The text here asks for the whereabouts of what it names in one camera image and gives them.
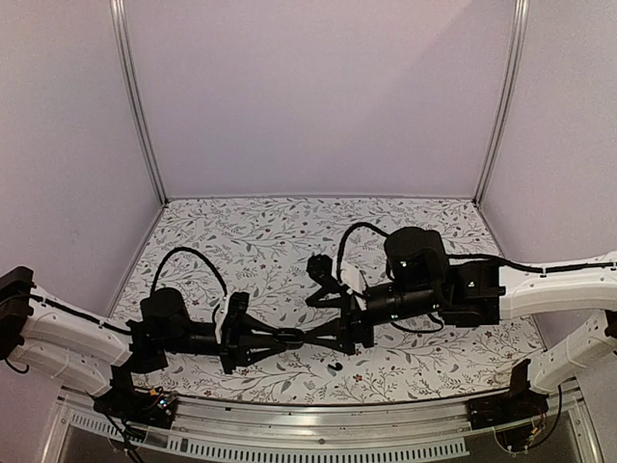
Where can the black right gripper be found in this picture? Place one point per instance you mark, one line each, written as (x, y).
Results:
(349, 316)

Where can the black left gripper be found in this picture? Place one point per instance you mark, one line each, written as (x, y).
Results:
(236, 339)

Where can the black earbud charging case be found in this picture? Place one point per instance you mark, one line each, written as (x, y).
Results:
(290, 338)

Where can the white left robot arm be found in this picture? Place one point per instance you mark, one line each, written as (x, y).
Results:
(92, 355)

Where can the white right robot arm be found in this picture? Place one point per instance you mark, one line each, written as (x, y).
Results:
(471, 291)

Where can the floral patterned table mat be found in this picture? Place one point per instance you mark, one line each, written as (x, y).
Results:
(262, 246)

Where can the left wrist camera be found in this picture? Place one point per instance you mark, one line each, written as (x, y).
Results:
(222, 317)

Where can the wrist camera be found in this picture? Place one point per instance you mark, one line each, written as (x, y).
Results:
(320, 270)
(222, 317)

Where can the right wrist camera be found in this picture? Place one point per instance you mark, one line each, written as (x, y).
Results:
(320, 270)

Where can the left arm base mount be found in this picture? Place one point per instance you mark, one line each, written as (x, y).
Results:
(155, 407)

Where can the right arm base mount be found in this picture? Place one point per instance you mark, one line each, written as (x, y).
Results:
(519, 402)

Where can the left aluminium frame post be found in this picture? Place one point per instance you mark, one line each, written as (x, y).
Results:
(137, 109)

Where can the aluminium frame post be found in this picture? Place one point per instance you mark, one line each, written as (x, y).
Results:
(137, 109)
(506, 95)

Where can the right aluminium frame post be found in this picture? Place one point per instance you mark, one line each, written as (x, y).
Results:
(506, 95)

